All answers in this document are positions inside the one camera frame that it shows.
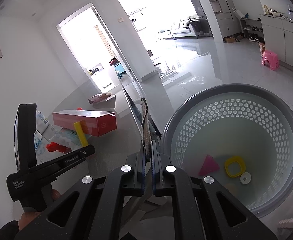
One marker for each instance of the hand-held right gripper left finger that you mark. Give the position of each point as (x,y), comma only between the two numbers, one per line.
(134,177)

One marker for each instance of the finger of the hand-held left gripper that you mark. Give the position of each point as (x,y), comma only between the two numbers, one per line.
(87,152)

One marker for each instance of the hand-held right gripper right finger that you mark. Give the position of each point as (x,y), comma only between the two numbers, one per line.
(161,177)

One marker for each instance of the yellow stick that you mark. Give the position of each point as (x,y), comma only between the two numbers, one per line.
(80,133)

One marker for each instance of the grey perforated plastic basket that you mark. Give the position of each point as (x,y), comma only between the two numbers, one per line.
(169,130)

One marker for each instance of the pink mesh cone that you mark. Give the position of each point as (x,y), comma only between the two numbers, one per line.
(209,167)

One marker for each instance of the sloth plush toy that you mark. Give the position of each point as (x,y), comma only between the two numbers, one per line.
(146,130)

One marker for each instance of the white round lid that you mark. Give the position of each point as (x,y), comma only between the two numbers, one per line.
(245,178)

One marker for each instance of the person's left forearm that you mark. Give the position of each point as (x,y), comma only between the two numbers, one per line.
(11,228)

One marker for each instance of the person's left hand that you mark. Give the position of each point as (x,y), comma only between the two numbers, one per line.
(30,218)

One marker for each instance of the clear plastic bag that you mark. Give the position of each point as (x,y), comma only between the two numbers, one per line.
(66,136)

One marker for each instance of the red plastic toy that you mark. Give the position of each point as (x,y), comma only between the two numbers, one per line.
(56,147)

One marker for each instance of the long red box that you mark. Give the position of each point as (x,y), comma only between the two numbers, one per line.
(86,120)

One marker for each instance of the wet wipes pack blue lid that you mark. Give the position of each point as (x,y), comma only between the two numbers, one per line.
(42,122)

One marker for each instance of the brown paper bag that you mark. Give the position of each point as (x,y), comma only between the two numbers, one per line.
(101,98)

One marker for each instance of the beige plastic stool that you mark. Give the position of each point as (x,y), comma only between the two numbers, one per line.
(289,224)

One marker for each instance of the grey sofa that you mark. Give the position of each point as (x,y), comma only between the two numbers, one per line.
(184,27)

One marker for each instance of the cardboard box with shoes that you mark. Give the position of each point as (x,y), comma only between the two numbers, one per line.
(229,40)

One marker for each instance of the pink plastic stool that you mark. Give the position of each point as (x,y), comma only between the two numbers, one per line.
(270,60)

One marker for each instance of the small woven basket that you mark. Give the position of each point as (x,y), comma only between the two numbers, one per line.
(262,48)

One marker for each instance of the grey refrigerator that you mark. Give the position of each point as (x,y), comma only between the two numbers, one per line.
(199,12)

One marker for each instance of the shoe rack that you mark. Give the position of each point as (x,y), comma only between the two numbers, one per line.
(252,30)

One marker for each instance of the white shopping bag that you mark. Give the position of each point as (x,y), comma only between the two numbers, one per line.
(237,13)

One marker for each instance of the tall white shelf cabinet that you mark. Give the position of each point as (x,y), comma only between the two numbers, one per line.
(221,5)

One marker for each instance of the white sideboard cabinet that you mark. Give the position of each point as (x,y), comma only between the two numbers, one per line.
(286,40)

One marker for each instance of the clear water bottle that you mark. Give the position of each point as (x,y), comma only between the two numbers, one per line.
(290,12)

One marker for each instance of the wall light switch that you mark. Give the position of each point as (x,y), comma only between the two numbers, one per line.
(121,19)

